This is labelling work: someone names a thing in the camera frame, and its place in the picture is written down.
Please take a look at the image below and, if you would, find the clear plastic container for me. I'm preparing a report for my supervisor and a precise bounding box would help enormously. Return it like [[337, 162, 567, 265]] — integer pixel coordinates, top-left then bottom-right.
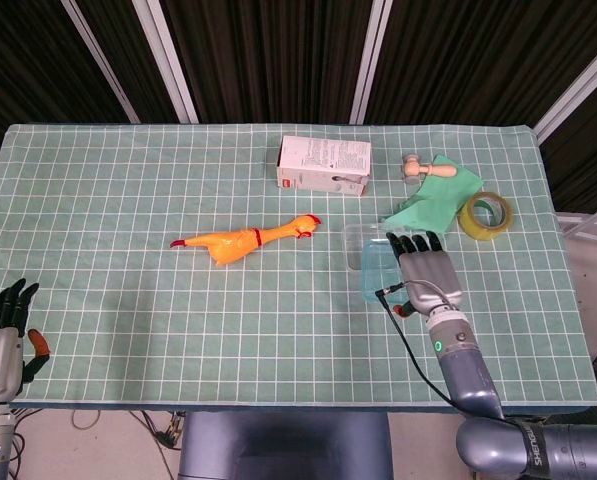
[[342, 223, 409, 274]]

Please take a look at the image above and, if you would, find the yellow rubber chicken toy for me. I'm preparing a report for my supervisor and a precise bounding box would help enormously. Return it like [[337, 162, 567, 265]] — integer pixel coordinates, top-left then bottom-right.
[[170, 214, 323, 268]]

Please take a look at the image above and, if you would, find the yellow adhesive tape roll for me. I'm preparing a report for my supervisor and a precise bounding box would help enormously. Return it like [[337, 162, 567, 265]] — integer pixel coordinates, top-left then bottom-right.
[[457, 190, 515, 242]]

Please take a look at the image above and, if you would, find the green cloth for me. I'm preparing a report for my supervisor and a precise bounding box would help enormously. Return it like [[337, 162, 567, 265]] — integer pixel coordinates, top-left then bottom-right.
[[381, 154, 484, 235]]

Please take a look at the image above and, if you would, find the white metal frame post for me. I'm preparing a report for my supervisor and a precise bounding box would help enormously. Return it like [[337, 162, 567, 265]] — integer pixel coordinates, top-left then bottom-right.
[[533, 37, 597, 146], [348, 0, 394, 125], [132, 0, 200, 124], [60, 0, 142, 125]]

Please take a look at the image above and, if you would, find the black pleated curtain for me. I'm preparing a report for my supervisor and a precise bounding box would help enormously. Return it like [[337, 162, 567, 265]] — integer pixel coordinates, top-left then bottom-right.
[[0, 0, 597, 216]]

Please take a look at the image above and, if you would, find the dark teal table underlay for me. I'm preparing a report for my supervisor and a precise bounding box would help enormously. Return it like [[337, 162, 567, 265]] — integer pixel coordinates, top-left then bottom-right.
[[12, 399, 597, 416]]

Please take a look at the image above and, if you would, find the white metal frame rail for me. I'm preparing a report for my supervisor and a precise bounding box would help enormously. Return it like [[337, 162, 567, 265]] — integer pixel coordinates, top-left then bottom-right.
[[556, 199, 597, 236]]

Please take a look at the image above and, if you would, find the blue translucent lid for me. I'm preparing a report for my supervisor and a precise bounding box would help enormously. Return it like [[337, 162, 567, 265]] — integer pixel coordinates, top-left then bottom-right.
[[360, 238, 414, 305]]

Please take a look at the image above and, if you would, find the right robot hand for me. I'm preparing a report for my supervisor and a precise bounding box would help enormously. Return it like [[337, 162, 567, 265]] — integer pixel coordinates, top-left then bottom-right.
[[385, 229, 465, 319]]

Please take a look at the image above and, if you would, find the green checkered tablecloth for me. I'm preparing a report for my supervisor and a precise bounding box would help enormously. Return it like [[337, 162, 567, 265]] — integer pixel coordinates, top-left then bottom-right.
[[0, 123, 597, 407]]

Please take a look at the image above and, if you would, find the small wooden toy hammer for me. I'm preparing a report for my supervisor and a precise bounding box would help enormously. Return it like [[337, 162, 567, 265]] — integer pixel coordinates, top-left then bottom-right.
[[402, 154, 459, 184]]

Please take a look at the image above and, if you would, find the white cardboard product box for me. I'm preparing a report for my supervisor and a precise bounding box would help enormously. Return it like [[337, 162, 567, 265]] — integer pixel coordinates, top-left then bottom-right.
[[276, 135, 374, 198]]

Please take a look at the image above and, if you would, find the black floor cable with plug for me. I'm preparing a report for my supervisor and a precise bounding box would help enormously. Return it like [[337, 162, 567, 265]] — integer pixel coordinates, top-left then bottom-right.
[[127, 410, 187, 451]]

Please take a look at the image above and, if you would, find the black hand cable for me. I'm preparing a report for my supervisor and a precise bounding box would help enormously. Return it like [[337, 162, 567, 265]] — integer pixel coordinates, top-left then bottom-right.
[[374, 282, 479, 414]]

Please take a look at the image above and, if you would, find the grey-blue robot torso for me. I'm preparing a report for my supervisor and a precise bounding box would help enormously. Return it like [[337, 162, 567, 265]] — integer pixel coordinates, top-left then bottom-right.
[[177, 410, 394, 480]]

